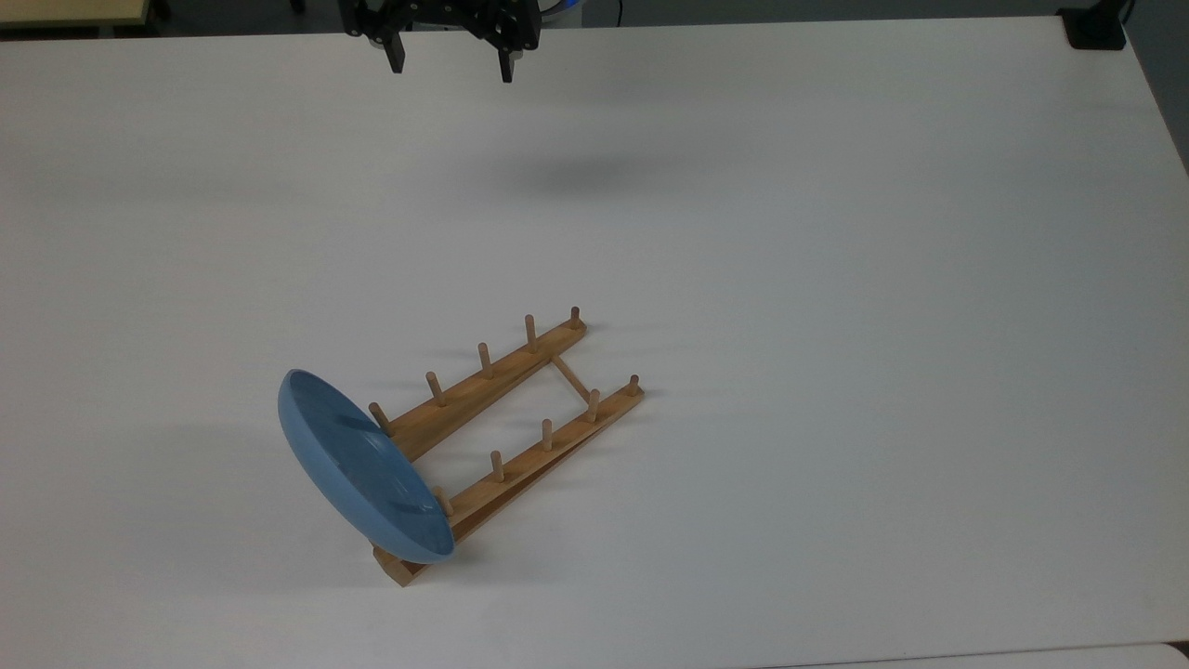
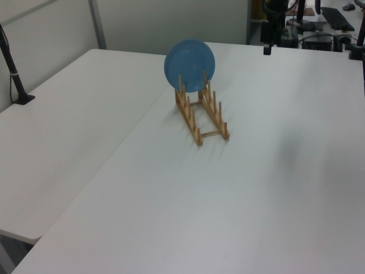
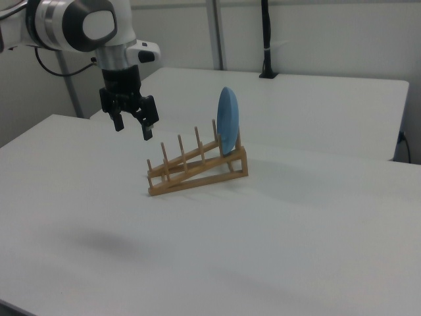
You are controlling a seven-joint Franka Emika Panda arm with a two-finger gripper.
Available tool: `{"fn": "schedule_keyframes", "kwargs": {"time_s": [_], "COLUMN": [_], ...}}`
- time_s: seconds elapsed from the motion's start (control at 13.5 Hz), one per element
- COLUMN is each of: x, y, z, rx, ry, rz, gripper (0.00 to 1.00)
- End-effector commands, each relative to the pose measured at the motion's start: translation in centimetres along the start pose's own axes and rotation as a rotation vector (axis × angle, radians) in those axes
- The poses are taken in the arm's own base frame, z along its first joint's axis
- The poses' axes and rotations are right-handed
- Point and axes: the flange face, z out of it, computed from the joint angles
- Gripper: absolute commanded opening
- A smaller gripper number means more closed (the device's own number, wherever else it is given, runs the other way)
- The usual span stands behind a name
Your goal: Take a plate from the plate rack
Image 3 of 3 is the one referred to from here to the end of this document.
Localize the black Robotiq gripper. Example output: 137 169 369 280
99 65 161 142

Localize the blue plate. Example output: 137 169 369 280
216 86 240 157

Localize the wooden plate rack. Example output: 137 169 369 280
145 118 249 198

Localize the aluminium frame post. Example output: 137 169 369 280
57 49 84 119
206 0 228 71

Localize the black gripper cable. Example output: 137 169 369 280
34 47 99 78

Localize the black camera stand pole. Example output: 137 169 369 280
258 0 280 80

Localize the black power cable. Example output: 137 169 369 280
398 130 412 163

